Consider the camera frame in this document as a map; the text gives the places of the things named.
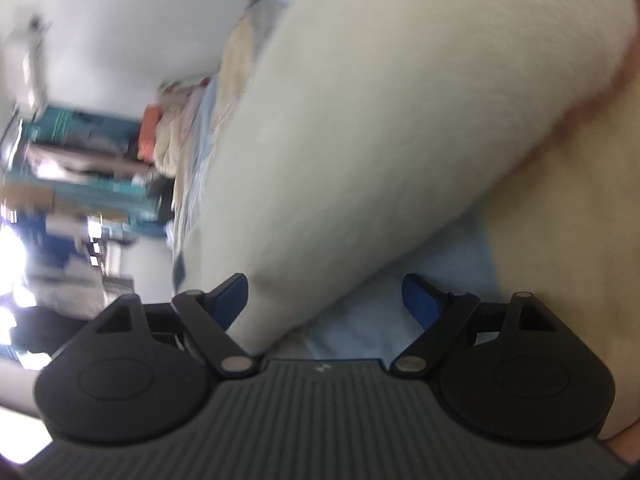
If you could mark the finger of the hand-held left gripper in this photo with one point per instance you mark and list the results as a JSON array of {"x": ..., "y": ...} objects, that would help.
[
  {"x": 230, "y": 302},
  {"x": 425, "y": 300}
]

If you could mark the cream striped sweater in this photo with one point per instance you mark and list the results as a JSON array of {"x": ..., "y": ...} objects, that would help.
[{"x": 375, "y": 135}]

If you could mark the row of hanging clothes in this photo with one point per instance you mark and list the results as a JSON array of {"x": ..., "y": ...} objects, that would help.
[{"x": 65, "y": 175}]

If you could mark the patchwork checked quilt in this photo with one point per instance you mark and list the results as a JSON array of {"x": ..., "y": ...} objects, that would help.
[{"x": 550, "y": 235}]

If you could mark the cream folded blanket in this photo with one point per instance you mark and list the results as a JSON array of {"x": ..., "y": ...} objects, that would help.
[{"x": 170, "y": 145}]

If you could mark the orange box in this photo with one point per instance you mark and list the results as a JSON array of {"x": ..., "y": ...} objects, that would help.
[{"x": 150, "y": 132}]

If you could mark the white air conditioner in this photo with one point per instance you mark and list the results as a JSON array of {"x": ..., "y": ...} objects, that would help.
[{"x": 32, "y": 65}]

